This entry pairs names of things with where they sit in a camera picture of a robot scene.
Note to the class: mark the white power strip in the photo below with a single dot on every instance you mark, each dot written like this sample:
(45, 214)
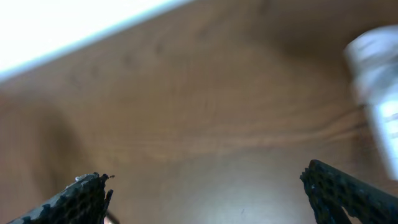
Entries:
(372, 59)

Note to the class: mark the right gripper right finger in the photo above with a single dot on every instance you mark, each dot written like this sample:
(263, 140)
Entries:
(336, 196)

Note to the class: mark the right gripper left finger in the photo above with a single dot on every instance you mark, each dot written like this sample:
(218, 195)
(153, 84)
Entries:
(84, 201)

